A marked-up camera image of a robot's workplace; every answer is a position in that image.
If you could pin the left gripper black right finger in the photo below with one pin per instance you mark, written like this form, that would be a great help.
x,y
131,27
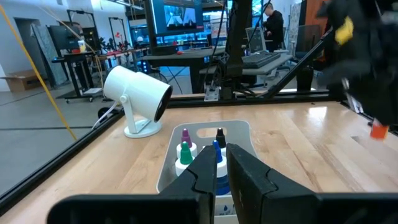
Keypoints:
x,y
280,205

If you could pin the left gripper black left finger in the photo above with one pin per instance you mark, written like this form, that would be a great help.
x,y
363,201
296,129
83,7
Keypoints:
x,y
130,211

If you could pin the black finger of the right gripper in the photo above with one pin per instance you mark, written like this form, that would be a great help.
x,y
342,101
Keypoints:
x,y
362,105
390,109

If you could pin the large blue-capped colouring bottle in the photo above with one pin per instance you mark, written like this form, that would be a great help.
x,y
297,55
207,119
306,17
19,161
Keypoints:
x,y
222,177

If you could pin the large green-capped colouring bottle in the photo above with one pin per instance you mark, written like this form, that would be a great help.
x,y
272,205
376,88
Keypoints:
x,y
186,154

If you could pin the large black-capped colouring bottle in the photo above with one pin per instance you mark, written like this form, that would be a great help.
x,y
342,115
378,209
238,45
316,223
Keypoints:
x,y
220,138

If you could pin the large purple-capped colouring bottle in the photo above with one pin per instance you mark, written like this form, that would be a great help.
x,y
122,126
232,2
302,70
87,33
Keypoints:
x,y
186,138

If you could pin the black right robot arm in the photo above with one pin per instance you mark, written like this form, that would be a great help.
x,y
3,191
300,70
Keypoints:
x,y
239,31

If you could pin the black chair back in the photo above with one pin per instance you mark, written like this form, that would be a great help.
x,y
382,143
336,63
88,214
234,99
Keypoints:
x,y
308,40

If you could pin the black cylindrical bin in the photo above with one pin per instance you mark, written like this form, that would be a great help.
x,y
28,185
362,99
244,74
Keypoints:
x,y
304,77

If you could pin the person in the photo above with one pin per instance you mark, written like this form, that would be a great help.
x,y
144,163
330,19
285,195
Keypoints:
x,y
273,28

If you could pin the black keyboard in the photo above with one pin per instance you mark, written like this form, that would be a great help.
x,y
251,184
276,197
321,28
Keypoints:
x,y
261,59

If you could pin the white cup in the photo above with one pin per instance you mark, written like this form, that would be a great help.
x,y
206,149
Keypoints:
x,y
136,90

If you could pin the gray keyboard shelf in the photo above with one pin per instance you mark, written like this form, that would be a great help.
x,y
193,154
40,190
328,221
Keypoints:
x,y
236,71

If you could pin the white wipes canister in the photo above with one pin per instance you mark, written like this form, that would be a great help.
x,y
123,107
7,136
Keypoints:
x,y
218,26

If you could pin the cluttered workbench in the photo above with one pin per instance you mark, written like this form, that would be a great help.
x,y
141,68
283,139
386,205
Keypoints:
x,y
124,53

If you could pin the dark gray desk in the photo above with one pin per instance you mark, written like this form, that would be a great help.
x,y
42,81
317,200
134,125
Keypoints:
x,y
174,57

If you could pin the red marker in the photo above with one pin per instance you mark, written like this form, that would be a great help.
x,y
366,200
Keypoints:
x,y
179,52

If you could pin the cardboard box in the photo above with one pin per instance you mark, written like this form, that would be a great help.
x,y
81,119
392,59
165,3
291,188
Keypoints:
x,y
21,81

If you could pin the black equipment cart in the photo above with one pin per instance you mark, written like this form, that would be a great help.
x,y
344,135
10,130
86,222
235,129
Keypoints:
x,y
65,37

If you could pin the large black monitor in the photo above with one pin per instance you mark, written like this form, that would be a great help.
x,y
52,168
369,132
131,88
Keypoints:
x,y
177,15

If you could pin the black aluminium table frame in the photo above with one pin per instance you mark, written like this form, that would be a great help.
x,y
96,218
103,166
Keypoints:
x,y
192,102

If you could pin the silver base bracket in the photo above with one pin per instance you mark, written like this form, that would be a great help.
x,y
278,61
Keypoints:
x,y
211,93

